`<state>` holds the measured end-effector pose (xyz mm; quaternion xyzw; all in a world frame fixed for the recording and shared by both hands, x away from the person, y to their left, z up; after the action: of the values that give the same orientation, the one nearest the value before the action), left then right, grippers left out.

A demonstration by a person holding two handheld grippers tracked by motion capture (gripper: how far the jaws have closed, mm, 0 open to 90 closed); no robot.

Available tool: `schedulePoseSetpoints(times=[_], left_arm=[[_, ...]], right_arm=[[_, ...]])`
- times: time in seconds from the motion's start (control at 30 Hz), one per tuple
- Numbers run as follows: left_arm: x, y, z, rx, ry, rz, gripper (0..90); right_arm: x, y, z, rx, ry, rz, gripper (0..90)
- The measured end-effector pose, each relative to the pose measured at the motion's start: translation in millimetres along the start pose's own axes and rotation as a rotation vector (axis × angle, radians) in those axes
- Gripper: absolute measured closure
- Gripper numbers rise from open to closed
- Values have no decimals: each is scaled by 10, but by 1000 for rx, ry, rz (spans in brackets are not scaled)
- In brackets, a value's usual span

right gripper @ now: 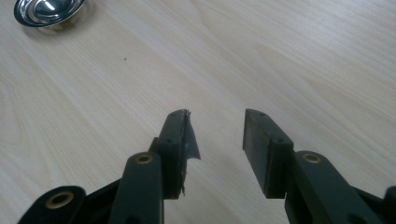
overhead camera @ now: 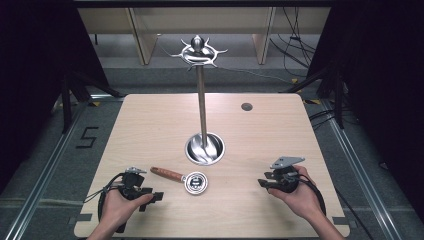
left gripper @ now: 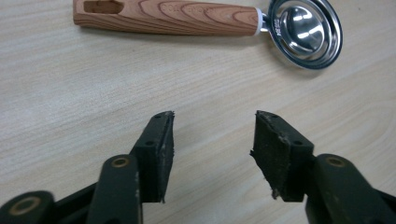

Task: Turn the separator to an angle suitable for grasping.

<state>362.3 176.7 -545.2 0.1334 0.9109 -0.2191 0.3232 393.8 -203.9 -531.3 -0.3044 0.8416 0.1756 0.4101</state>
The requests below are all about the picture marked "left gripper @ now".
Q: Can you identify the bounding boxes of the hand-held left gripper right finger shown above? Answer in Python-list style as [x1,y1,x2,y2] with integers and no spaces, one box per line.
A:
[249,109,316,203]

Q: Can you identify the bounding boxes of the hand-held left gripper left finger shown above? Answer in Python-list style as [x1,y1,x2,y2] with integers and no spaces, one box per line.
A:
[129,110,176,204]

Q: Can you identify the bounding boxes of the wooden-handled steel scoop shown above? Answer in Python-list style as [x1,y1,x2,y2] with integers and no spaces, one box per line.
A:
[72,0,344,70]

